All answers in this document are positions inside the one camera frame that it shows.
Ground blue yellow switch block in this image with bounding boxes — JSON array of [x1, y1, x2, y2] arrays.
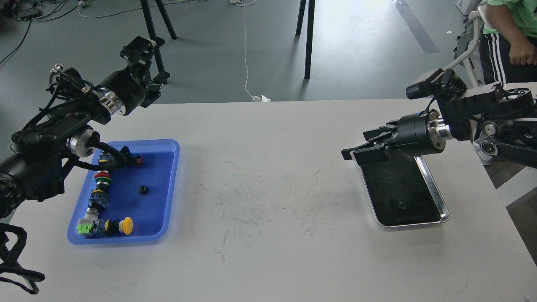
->
[[97, 151, 116, 166]]

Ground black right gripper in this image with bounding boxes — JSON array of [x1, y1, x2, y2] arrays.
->
[[341, 111, 446, 166]]

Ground silver metal tray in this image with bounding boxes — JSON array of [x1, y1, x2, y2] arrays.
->
[[360, 150, 450, 228]]

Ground yellow mushroom push button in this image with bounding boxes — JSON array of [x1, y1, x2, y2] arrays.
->
[[98, 217, 133, 236]]

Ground person in green shirt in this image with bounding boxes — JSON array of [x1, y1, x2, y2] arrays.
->
[[479, 0, 537, 85]]

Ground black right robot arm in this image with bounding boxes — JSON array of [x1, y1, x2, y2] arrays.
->
[[341, 69, 537, 168]]

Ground blue plastic tray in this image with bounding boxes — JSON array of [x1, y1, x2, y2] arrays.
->
[[67, 139, 180, 245]]

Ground black stand legs right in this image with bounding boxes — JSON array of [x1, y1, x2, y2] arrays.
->
[[295, 0, 316, 80]]

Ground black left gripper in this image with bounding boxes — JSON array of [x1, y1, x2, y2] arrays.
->
[[97, 36, 170, 115]]

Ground black stand legs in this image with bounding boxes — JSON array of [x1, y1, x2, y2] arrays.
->
[[295, 0, 316, 80], [140, 0, 177, 85]]

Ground black red switch part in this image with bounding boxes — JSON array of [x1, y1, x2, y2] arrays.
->
[[120, 146, 144, 167]]

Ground white office chair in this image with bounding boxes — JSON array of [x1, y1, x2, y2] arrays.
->
[[445, 5, 489, 88]]

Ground red green push button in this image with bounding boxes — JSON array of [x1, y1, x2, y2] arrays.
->
[[94, 170, 112, 187]]

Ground white hanging cable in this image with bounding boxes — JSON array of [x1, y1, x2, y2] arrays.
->
[[229, 0, 271, 102]]

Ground green grey connector part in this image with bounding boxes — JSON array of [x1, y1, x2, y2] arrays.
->
[[76, 208, 101, 238]]

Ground floor cables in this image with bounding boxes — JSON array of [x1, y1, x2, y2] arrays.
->
[[0, 0, 139, 63]]

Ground black stand legs left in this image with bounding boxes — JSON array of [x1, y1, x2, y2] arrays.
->
[[140, 0, 177, 85]]

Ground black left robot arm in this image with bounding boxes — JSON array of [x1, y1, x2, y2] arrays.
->
[[1, 36, 169, 237]]

